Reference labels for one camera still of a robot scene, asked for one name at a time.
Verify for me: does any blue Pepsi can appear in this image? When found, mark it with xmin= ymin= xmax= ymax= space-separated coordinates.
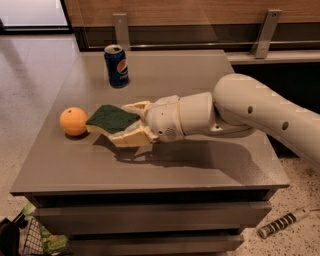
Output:
xmin=104 ymin=44 xmax=129 ymax=88

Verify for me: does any green snack bag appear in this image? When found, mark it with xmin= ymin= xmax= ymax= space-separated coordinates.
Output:
xmin=22 ymin=203 xmax=68 ymax=256

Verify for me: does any checkered cloth bag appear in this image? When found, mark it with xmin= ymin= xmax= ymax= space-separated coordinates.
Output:
xmin=19 ymin=219 xmax=43 ymax=256

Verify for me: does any lower grey drawer front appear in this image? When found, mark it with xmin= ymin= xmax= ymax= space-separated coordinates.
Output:
xmin=69 ymin=235 xmax=243 ymax=256

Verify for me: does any black bag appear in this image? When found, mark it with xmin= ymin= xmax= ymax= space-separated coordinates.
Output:
xmin=0 ymin=212 xmax=28 ymax=256

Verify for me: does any left metal bracket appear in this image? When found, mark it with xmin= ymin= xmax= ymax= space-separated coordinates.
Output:
xmin=113 ymin=13 xmax=130 ymax=50

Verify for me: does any orange fruit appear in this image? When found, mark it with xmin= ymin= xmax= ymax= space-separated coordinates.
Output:
xmin=59 ymin=107 xmax=88 ymax=136

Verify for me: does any right metal bracket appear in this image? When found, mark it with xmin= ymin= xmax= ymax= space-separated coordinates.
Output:
xmin=252 ymin=9 xmax=282 ymax=59

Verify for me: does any grey drawer cabinet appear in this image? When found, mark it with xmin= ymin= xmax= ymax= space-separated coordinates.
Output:
xmin=11 ymin=50 xmax=289 ymax=242

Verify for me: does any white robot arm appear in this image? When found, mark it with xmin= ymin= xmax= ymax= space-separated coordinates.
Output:
xmin=110 ymin=73 xmax=320 ymax=167

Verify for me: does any green and yellow sponge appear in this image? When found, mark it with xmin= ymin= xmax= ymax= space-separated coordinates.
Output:
xmin=86 ymin=105 xmax=140 ymax=134

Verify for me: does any metal rail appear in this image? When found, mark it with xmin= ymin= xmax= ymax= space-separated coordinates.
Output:
xmin=87 ymin=39 xmax=320 ymax=52

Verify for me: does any upper grey drawer front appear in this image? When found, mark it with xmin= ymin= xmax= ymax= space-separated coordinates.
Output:
xmin=34 ymin=201 xmax=271 ymax=235

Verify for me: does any metal bracket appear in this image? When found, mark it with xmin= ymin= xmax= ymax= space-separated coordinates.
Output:
xmin=252 ymin=9 xmax=282 ymax=59
xmin=113 ymin=13 xmax=130 ymax=50

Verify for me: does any grey drawer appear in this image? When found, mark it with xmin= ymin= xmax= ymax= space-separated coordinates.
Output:
xmin=34 ymin=201 xmax=271 ymax=235
xmin=69 ymin=235 xmax=243 ymax=256

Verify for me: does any white power strip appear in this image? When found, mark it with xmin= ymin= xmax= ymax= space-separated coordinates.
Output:
xmin=257 ymin=208 xmax=310 ymax=239

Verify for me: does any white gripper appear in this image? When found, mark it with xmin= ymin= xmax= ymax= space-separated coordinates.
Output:
xmin=108 ymin=95 xmax=184 ymax=147

